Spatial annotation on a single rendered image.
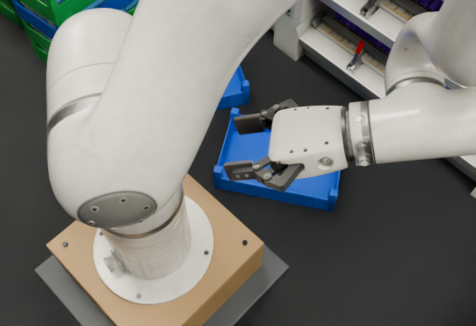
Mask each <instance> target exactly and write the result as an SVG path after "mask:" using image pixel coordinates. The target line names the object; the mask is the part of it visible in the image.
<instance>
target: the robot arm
mask: <svg viewBox="0 0 476 326"><path fill-rule="evenodd" d="M297 1H298V0H139V2H138V5H137V8H136V9H135V12H134V14H133V16H131V15H130V14H128V13H126V12H124V11H120V10H117V9H107V8H98V9H89V10H85V11H82V12H79V13H77V14H75V15H73V16H71V17H70V18H68V19H67V20H66V21H65V22H64V23H63V24H62V25H61V26H60V27H59V28H58V30H57V32H56V33H55V35H54V37H53V39H52V42H51V45H50V49H49V52H48V57H47V72H46V89H47V165H48V171H49V178H50V183H51V186H52V190H53V192H54V195H55V197H56V199H57V200H58V202H59V204H60V205H61V206H62V207H63V209H64V210H65V211H66V212H67V213H68V214H69V215H71V216H72V217H73V218H74V219H76V220H77V221H79V222H81V223H83V224H86V225H89V226H91V227H97V228H98V229H97V231H96V234H95V237H94V241H93V260H94V264H95V267H96V270H97V272H98V275H99V276H100V278H101V280H102V281H103V282H104V284H105V285H106V286H107V287H108V288H109V289H110V290H111V291H112V292H113V293H114V294H116V295H117V296H119V297H120V298H122V299H123V300H126V301H129V302H131V303H136V304H140V305H159V304H164V303H168V302H171V301H173V300H176V299H178V298H180V297H181V296H184V295H186V294H187V293H188V292H189V291H191V290H192V289H193V288H195V286H196V285H197V284H198V283H199V282H200V281H201V279H202V278H203V277H204V275H205V273H206V271H207V270H208V267H209V266H210V263H211V260H212V257H213V249H214V238H213V229H212V227H211V225H210V221H209V220H208V217H207V215H206V214H205V212H204V211H203V210H202V209H201V207H200V206H199V205H198V204H197V203H195V202H194V201H193V200H192V199H190V198H189V197H187V196H185V195H184V192H183V185H182V182H183V180H184V178H185V176H186V175H187V173H188V170H189V169H190V167H191V165H192V163H193V160H194V158H195V156H196V154H197V152H198V150H199V147H200V145H201V143H202V141H203V138H204V137H205V134H206V132H207V130H208V127H209V125H210V122H211V120H212V118H213V116H214V113H215V111H216V108H217V106H218V104H219V102H220V99H221V98H222V95H223V94H224V92H225V89H226V88H227V85H228V84H229V82H230V80H231V78H232V76H233V75H234V73H235V71H236V70H237V68H238V66H239V65H240V63H241V62H242V60H243V59H244V58H245V57H246V55H247V54H248V52H249V51H250V49H252V48H253V46H254V45H255V44H256V43H257V42H258V41H259V39H260V38H261V37H262V36H263V35H264V34H265V33H266V32H267V31H268V30H269V29H270V28H271V27H272V26H273V25H274V24H275V23H276V22H277V21H278V20H279V19H280V18H281V17H282V16H283V15H284V14H285V13H286V12H287V11H288V10H289V9H290V8H291V7H292V6H293V5H294V4H295V3H296V2H297ZM444 77H445V78H446V79H448V80H450V81H451V82H453V83H454V84H457V85H460V86H466V87H467V88H461V89H446V85H445V79H444ZM473 87H476V0H444V2H443V4H442V6H441V9H440V11H433V12H426V13H421V14H419V15H416V16H414V17H412V18H410V19H409V20H408V21H407V22H406V23H405V24H404V26H403V27H402V29H401V30H400V32H399V34H398V36H397V38H396V40H395V43H394V45H393V46H392V49H391V51H390V54H389V57H388V59H387V63H386V67H385V95H386V97H385V98H383V99H375V100H369V101H359V102H353V103H350V104H349V107H348V111H347V109H346V107H343V106H305V107H299V106H298V105H297V104H296V103H295V102H294V101H293V100H292V99H288V100H286V101H284V102H282V103H280V104H279V105H278V104H276V105H274V106H272V107H271V108H269V109H268V110H262V111H261V112H260V113H257V114H251V115H245V116H235V117H234V124H235V126H236V129H237V132H238V133H239V134H240V135H246V134H252V133H262V132H265V128H267V129H269V130H271V139H270V144H269V151H268V155H266V156H265V157H264V158H262V159H260V160H259V161H257V162H255V163H253V162H252V160H243V161H236V162H226V163H225V164H224V169H225V172H226V174H227V176H228V179H229V180H230V181H242V180H250V179H256V180H257V181H258V182H259V183H262V184H263V185H264V186H266V187H268V188H272V189H275V190H277V191H280V192H284V191H286V190H287V189H288V187H289V186H290V185H291V184H292V183H293V181H294V180H295V179H304V178H308V177H313V176H320V175H324V174H329V173H332V172H337V171H339V170H342V169H345V168H348V163H352V161H353V158H355V161H356V166H367V165H369V164H383V163H391V162H406V161H414V160H421V159H435V158H444V157H458V156H466V155H474V154H476V90H475V89H474V88H473ZM268 165H271V167H269V168H268V169H267V170H265V169H264V168H265V167H267V166H268ZM274 175H276V176H274Z"/></svg>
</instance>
